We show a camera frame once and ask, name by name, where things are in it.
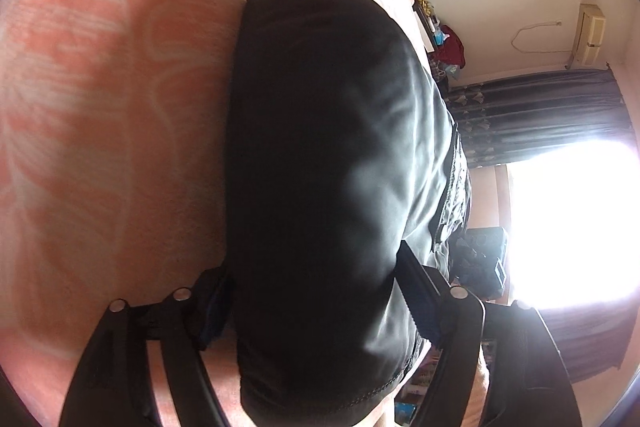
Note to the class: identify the white air conditioner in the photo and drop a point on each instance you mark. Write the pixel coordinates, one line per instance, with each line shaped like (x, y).
(590, 34)

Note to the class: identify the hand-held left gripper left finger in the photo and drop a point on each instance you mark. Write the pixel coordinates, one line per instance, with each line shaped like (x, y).
(212, 302)

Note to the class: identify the black pants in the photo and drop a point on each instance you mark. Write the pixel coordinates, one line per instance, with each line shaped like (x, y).
(340, 187)

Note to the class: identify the window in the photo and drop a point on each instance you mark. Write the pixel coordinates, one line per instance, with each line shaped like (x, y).
(570, 222)

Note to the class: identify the blue cap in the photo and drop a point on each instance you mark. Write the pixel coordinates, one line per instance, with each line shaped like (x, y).
(450, 72)

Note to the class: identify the pink printed blanket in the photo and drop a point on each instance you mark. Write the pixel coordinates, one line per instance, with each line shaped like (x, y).
(115, 107)

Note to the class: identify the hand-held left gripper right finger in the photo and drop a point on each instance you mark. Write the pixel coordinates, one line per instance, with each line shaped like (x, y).
(425, 302)

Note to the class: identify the dark red cloth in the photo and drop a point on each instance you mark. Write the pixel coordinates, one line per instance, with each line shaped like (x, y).
(452, 47)

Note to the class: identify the white bedside table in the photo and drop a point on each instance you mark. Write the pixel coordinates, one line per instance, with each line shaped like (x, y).
(429, 24)

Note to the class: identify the dark patterned curtain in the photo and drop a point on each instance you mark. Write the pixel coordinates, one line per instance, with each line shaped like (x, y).
(545, 122)

